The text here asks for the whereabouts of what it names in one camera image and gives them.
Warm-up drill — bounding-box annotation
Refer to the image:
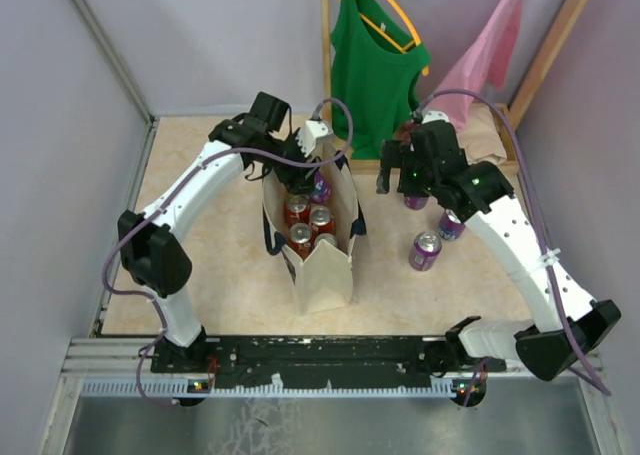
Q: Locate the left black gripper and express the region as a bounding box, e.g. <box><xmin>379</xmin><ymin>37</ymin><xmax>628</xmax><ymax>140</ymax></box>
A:
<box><xmin>263</xmin><ymin>128</ymin><xmax>324</xmax><ymax>196</ymax></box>

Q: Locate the purple Fanta can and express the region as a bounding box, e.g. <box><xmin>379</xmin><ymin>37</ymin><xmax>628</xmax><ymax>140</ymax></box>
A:
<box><xmin>404</xmin><ymin>196</ymin><xmax>429</xmax><ymax>210</ymax></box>
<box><xmin>314</xmin><ymin>233</ymin><xmax>339</xmax><ymax>249</ymax></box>
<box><xmin>310</xmin><ymin>171</ymin><xmax>332</xmax><ymax>204</ymax></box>
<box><xmin>438</xmin><ymin>209</ymin><xmax>466</xmax><ymax>241</ymax></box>
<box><xmin>408</xmin><ymin>231</ymin><xmax>442</xmax><ymax>271</ymax></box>

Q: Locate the red Coke can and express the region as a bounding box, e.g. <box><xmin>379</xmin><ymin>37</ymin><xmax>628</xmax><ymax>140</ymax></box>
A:
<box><xmin>309</xmin><ymin>205</ymin><xmax>335</xmax><ymax>238</ymax></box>
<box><xmin>283</xmin><ymin>194</ymin><xmax>311</xmax><ymax>227</ymax></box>
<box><xmin>289</xmin><ymin>222</ymin><xmax>314</xmax><ymax>259</ymax></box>

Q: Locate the beige canvas tote bag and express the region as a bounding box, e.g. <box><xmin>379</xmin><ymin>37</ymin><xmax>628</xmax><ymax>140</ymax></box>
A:
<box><xmin>262</xmin><ymin>157</ymin><xmax>366</xmax><ymax>314</ymax></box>

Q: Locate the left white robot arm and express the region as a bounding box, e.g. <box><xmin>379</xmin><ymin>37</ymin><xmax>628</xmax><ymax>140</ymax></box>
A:
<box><xmin>117</xmin><ymin>92</ymin><xmax>333</xmax><ymax>372</ymax></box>

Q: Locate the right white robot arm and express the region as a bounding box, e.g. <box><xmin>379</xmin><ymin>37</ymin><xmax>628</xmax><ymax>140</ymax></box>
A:
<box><xmin>377</xmin><ymin>120</ymin><xmax>621</xmax><ymax>381</ymax></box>

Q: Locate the green tank top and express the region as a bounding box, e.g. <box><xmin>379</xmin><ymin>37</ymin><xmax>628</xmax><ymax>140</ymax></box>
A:
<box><xmin>330</xmin><ymin>0</ymin><xmax>431</xmax><ymax>160</ymax></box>

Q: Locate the folded beige cloth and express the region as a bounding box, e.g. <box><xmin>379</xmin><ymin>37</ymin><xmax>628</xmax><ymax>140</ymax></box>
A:
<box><xmin>457</xmin><ymin>104</ymin><xmax>507</xmax><ymax>166</ymax></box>

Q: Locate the wooden clothes rack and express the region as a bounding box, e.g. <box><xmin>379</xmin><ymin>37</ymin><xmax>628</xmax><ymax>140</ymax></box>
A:
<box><xmin>314</xmin><ymin>0</ymin><xmax>604</xmax><ymax>176</ymax></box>

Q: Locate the pink shirt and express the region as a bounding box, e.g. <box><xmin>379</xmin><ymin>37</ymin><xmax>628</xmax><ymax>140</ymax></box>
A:
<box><xmin>426</xmin><ymin>0</ymin><xmax>523</xmax><ymax>132</ymax></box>

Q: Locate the yellow clothes hanger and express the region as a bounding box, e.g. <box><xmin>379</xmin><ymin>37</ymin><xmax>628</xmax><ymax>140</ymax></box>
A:
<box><xmin>359</xmin><ymin>0</ymin><xmax>426</xmax><ymax>54</ymax></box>

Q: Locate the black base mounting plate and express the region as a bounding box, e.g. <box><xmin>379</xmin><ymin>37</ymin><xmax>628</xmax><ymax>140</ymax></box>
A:
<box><xmin>151</xmin><ymin>335</ymin><xmax>480</xmax><ymax>389</ymax></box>

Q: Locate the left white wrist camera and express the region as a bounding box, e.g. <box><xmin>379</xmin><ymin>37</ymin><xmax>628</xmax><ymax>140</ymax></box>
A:
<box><xmin>295</xmin><ymin>119</ymin><xmax>334</xmax><ymax>157</ymax></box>

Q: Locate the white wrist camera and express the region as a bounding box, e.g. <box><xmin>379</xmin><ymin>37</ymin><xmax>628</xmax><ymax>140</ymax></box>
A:
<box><xmin>295</xmin><ymin>119</ymin><xmax>334</xmax><ymax>157</ymax></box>
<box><xmin>421</xmin><ymin>109</ymin><xmax>450</xmax><ymax>124</ymax></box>

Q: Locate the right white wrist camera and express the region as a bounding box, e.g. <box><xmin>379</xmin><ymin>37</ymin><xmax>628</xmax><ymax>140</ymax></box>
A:
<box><xmin>421</xmin><ymin>109</ymin><xmax>450</xmax><ymax>124</ymax></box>

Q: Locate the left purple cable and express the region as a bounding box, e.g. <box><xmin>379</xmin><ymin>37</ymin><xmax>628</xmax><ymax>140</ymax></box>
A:
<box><xmin>101</xmin><ymin>97</ymin><xmax>355</xmax><ymax>410</ymax></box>

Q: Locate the purple cable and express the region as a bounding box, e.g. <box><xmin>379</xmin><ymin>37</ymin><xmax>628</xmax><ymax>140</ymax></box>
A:
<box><xmin>414</xmin><ymin>88</ymin><xmax>612</xmax><ymax>408</ymax></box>
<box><xmin>101</xmin><ymin>97</ymin><xmax>355</xmax><ymax>410</ymax></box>

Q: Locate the aluminium frame rail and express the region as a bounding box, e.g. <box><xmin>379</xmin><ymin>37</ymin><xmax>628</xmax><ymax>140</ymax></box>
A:
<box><xmin>59</xmin><ymin>335</ymin><xmax>606</xmax><ymax>399</ymax></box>

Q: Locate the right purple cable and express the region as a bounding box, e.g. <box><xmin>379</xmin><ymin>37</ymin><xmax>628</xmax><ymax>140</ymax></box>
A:
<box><xmin>414</xmin><ymin>88</ymin><xmax>612</xmax><ymax>408</ymax></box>

